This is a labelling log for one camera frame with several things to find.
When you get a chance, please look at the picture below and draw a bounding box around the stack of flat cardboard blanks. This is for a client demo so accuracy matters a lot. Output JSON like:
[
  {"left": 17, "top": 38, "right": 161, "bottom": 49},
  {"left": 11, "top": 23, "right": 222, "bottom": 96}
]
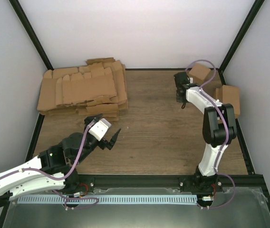
[{"left": 37, "top": 57, "right": 128, "bottom": 121}]

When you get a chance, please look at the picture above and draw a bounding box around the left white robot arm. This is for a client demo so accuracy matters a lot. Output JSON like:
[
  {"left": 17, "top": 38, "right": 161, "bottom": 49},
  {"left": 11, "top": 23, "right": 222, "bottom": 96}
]
[{"left": 0, "top": 114, "right": 120, "bottom": 200}]

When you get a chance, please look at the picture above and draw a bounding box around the black frame post right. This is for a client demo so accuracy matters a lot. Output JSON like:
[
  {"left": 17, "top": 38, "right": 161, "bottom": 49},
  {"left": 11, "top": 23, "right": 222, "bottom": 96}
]
[{"left": 219, "top": 0, "right": 265, "bottom": 72}]

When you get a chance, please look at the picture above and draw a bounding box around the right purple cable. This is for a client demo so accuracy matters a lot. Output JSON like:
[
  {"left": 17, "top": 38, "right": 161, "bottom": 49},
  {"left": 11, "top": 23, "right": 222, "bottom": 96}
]
[{"left": 184, "top": 59, "right": 230, "bottom": 174}]

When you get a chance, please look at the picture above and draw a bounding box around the black frame post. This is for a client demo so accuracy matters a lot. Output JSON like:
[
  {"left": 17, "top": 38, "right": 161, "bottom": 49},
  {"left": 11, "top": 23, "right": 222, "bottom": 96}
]
[
  {"left": 219, "top": 0, "right": 265, "bottom": 72},
  {"left": 9, "top": 0, "right": 54, "bottom": 70}
]

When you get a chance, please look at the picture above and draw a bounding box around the cardboard box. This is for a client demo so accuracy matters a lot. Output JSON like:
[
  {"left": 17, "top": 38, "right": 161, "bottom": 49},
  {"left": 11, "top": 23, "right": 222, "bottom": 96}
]
[
  {"left": 203, "top": 78, "right": 222, "bottom": 100},
  {"left": 215, "top": 85, "right": 241, "bottom": 119},
  {"left": 188, "top": 63, "right": 211, "bottom": 85}
]

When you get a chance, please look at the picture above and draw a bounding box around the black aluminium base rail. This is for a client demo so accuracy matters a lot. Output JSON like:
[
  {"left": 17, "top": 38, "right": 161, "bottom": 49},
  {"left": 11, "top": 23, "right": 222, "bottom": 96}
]
[{"left": 13, "top": 174, "right": 264, "bottom": 190}]

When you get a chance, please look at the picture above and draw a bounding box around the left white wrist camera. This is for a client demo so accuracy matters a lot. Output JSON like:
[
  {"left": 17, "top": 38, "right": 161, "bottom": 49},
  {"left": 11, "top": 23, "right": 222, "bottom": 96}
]
[{"left": 88, "top": 118, "right": 111, "bottom": 141}]

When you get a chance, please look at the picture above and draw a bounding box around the black frame post left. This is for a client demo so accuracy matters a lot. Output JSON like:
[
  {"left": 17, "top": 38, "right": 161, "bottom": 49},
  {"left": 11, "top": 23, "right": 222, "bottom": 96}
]
[{"left": 9, "top": 0, "right": 54, "bottom": 70}]

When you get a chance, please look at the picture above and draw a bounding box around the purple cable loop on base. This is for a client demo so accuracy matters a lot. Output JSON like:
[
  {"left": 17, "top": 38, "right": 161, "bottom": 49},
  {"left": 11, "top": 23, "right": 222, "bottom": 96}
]
[{"left": 54, "top": 190, "right": 100, "bottom": 211}]

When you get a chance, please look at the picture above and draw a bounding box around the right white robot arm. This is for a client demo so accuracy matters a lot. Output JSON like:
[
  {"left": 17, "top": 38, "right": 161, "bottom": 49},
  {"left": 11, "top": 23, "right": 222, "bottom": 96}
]
[{"left": 174, "top": 72, "right": 237, "bottom": 191}]

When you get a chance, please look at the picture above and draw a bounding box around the light blue slotted cable duct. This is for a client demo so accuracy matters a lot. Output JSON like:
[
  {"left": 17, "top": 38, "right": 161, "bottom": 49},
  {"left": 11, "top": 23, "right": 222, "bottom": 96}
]
[{"left": 17, "top": 195, "right": 197, "bottom": 205}]

